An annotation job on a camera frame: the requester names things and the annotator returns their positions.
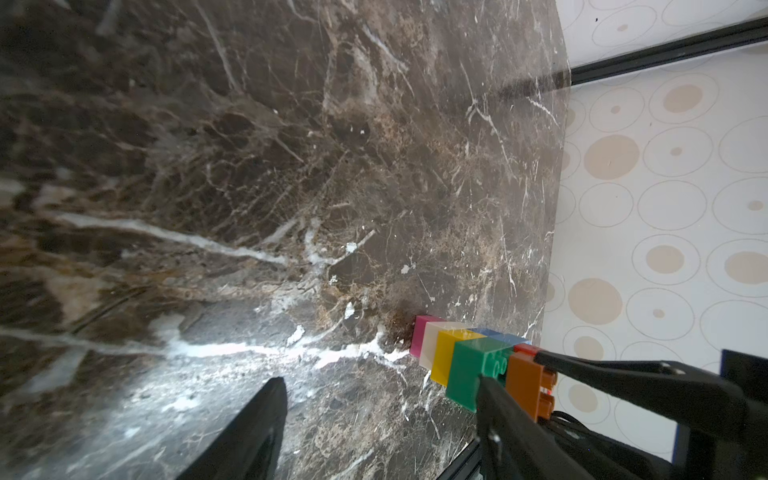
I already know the light blue lego brick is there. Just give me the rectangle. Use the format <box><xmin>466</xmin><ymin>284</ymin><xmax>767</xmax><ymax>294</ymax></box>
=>
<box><xmin>491</xmin><ymin>334</ymin><xmax>531</xmax><ymax>346</ymax></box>

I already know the orange lego brick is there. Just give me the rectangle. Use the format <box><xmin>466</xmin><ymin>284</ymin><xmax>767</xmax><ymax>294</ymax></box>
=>
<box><xmin>505</xmin><ymin>352</ymin><xmax>558</xmax><ymax>422</ymax></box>

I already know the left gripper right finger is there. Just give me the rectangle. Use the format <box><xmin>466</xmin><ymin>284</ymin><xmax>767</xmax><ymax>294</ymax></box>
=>
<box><xmin>476</xmin><ymin>377</ymin><xmax>591</xmax><ymax>479</ymax></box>

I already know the yellow lego brick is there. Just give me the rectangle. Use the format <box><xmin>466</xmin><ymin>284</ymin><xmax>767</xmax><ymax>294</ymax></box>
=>
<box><xmin>431</xmin><ymin>328</ymin><xmax>484</xmax><ymax>387</ymax></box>

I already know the red lego brick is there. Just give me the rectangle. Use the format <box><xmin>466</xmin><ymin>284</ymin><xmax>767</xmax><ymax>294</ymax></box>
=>
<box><xmin>513</xmin><ymin>343</ymin><xmax>540</xmax><ymax>358</ymax></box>

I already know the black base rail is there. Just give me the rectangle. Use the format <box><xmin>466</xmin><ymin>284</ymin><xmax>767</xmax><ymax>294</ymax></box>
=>
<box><xmin>437</xmin><ymin>439</ymin><xmax>482</xmax><ymax>480</ymax></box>

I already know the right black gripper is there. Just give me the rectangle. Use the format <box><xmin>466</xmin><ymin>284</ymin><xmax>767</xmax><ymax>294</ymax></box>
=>
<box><xmin>534</xmin><ymin>350</ymin><xmax>767</xmax><ymax>479</ymax></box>

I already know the pink lego brick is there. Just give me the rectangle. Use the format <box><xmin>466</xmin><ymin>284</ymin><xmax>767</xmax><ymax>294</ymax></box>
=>
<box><xmin>409</xmin><ymin>315</ymin><xmax>444</xmax><ymax>358</ymax></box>

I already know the green lego brick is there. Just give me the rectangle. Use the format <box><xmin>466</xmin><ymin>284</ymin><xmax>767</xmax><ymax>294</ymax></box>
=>
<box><xmin>446</xmin><ymin>337</ymin><xmax>513</xmax><ymax>412</ymax></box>

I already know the dark blue lego brick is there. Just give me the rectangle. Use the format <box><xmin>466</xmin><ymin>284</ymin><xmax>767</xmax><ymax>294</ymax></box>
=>
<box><xmin>471</xmin><ymin>327</ymin><xmax>501</xmax><ymax>336</ymax></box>

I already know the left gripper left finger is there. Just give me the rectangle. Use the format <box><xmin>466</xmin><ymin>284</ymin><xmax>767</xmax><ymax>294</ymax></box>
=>
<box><xmin>178</xmin><ymin>377</ymin><xmax>288</xmax><ymax>480</ymax></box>

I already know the white lego brick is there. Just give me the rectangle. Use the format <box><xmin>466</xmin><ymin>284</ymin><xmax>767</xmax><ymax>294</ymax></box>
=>
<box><xmin>419</xmin><ymin>321</ymin><xmax>470</xmax><ymax>370</ymax></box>

